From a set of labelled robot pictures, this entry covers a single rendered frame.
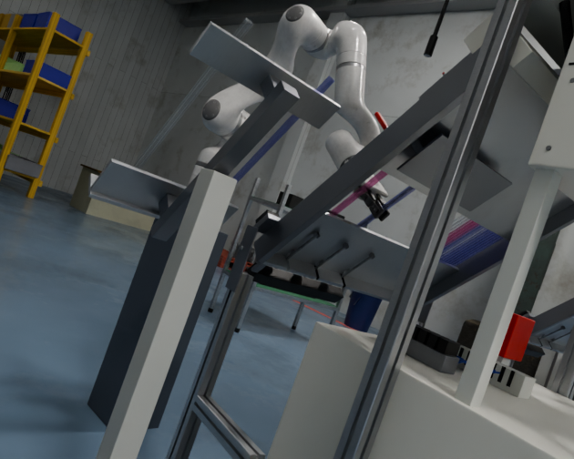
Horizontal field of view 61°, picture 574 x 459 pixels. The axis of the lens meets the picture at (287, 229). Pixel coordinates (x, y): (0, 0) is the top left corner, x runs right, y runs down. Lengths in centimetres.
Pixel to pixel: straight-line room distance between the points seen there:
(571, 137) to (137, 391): 90
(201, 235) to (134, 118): 1072
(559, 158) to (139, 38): 1120
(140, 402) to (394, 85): 680
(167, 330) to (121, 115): 1061
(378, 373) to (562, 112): 50
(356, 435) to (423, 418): 12
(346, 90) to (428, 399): 92
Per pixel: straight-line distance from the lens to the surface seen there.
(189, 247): 100
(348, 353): 96
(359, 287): 150
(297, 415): 105
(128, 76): 1160
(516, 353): 198
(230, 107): 161
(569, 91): 88
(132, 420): 110
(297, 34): 159
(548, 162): 84
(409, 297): 84
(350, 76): 149
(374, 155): 105
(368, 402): 87
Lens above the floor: 77
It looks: level
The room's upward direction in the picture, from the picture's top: 20 degrees clockwise
